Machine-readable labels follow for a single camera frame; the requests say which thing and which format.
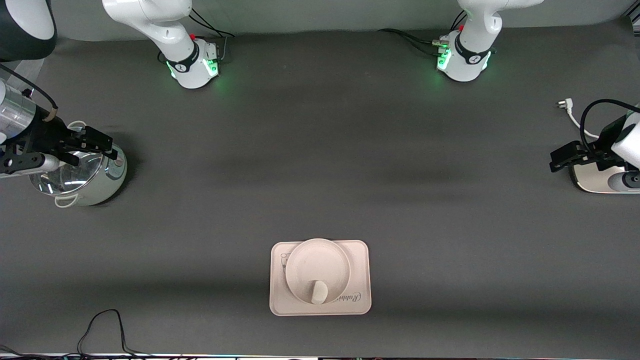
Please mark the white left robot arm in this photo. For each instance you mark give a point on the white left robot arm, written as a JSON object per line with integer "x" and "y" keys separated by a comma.
{"x": 470, "y": 50}

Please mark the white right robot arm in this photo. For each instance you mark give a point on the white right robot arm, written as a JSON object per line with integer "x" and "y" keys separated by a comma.
{"x": 165, "y": 30}

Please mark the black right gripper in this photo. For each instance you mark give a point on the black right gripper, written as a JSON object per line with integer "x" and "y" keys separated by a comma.
{"x": 44, "y": 134}

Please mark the cream round plate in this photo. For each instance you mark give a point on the cream round plate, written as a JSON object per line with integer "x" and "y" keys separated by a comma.
{"x": 315, "y": 265}

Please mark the cream tray with rabbit print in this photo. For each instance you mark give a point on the cream tray with rabbit print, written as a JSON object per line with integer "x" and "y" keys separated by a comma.
{"x": 360, "y": 260}

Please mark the pale green electric pot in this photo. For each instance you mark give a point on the pale green electric pot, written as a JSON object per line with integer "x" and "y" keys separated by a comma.
{"x": 107, "y": 182}

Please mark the cream toaster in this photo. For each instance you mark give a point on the cream toaster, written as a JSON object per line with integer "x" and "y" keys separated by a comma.
{"x": 592, "y": 180}

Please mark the glass pot lid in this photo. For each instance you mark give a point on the glass pot lid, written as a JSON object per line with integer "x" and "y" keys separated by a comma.
{"x": 70, "y": 177}

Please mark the white steamed bun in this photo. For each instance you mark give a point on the white steamed bun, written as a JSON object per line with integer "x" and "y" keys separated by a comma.
{"x": 319, "y": 292}

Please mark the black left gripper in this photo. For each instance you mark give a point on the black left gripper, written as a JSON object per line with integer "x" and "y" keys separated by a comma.
{"x": 601, "y": 148}

